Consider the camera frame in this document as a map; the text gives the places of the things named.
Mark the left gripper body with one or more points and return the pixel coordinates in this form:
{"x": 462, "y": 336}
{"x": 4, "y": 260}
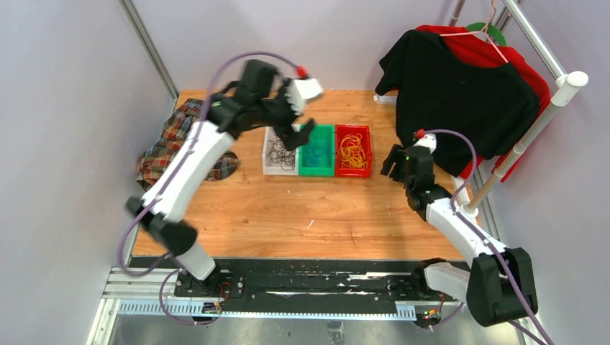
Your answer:
{"x": 278, "y": 113}

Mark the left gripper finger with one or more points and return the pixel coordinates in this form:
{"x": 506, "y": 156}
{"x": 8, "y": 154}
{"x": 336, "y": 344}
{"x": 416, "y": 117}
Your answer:
{"x": 302, "y": 135}
{"x": 292, "y": 141}

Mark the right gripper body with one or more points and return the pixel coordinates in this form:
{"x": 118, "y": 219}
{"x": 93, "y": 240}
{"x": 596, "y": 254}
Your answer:
{"x": 407, "y": 178}

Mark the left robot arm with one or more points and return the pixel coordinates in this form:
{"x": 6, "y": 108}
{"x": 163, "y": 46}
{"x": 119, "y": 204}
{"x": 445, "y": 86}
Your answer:
{"x": 260, "y": 97}

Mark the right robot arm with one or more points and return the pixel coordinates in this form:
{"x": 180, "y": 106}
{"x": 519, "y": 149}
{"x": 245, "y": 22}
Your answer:
{"x": 498, "y": 286}

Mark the white plastic bin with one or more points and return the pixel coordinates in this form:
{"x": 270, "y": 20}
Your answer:
{"x": 275, "y": 159}

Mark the green plastic bin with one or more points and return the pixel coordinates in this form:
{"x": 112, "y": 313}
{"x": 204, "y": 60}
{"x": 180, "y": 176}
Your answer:
{"x": 317, "y": 158}

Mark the red plastic bin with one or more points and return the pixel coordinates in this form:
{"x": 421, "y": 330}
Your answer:
{"x": 353, "y": 153}

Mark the black t-shirt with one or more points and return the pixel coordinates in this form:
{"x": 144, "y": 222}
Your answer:
{"x": 492, "y": 106}

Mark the plaid flannel shirt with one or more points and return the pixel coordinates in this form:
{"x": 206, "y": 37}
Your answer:
{"x": 153, "y": 162}

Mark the red t-shirt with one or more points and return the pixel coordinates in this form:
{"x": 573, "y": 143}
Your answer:
{"x": 453, "y": 156}

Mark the pink clothes hanger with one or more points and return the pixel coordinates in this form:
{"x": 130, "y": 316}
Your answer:
{"x": 483, "y": 31}

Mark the green clothes hanger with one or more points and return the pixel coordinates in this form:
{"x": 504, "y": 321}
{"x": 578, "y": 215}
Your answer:
{"x": 494, "y": 33}

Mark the white clothes rack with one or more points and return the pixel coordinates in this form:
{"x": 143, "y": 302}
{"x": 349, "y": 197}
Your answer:
{"x": 568, "y": 85}

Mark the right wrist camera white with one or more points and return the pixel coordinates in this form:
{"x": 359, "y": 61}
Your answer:
{"x": 426, "y": 140}

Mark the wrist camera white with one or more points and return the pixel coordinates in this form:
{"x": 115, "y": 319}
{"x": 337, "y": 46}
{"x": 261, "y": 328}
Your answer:
{"x": 426, "y": 140}
{"x": 300, "y": 92}

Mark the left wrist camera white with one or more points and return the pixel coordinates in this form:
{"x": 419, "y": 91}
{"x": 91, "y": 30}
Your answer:
{"x": 300, "y": 92}

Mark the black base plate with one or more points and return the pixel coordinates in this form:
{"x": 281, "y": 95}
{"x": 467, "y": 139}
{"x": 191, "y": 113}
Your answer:
{"x": 312, "y": 286}

